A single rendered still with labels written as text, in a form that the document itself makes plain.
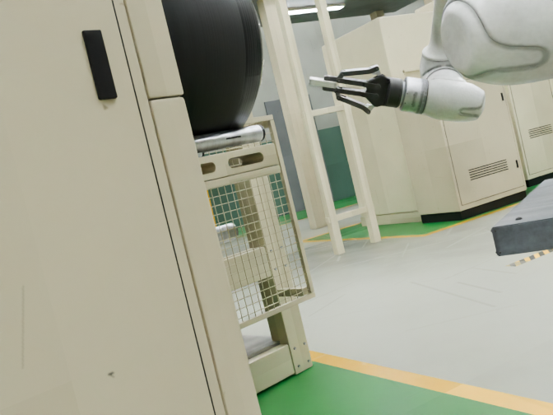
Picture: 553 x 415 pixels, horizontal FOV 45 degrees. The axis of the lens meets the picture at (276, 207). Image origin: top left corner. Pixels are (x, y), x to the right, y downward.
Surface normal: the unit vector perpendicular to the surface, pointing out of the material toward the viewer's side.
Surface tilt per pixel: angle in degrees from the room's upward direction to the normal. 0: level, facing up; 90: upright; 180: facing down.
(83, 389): 90
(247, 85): 124
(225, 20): 92
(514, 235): 90
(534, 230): 90
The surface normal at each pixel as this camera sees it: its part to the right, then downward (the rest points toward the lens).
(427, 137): -0.84, 0.23
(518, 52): -0.10, 0.67
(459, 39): -0.93, 0.31
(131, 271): 0.66, -0.12
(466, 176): 0.49, -0.07
